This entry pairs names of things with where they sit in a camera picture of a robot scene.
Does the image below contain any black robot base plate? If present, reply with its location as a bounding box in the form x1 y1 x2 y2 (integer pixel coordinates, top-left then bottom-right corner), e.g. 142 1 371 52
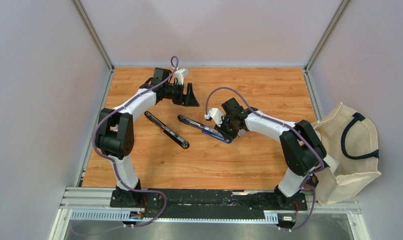
109 188 308 220

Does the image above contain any aluminium frame rail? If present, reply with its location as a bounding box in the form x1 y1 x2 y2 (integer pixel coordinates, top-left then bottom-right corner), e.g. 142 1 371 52
56 187 363 225

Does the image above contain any beige tote bag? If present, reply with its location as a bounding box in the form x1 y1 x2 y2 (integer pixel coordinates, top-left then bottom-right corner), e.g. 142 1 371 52
312 103 381 206

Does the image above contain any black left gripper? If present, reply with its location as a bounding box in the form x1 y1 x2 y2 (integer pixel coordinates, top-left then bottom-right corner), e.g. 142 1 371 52
162 81 199 107

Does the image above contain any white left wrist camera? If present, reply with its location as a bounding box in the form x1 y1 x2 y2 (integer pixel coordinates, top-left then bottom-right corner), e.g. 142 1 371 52
172 68 189 85

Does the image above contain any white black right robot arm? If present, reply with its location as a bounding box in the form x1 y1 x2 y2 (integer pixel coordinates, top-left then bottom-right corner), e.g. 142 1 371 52
204 98 339 210

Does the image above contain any blue stapler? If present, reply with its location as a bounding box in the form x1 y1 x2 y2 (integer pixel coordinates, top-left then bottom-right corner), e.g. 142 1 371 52
177 114 232 144

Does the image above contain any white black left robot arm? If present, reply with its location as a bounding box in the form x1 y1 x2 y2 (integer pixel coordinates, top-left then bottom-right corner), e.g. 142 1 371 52
92 67 200 208

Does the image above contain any black stapler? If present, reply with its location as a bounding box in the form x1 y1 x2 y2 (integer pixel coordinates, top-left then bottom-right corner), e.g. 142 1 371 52
144 111 190 149

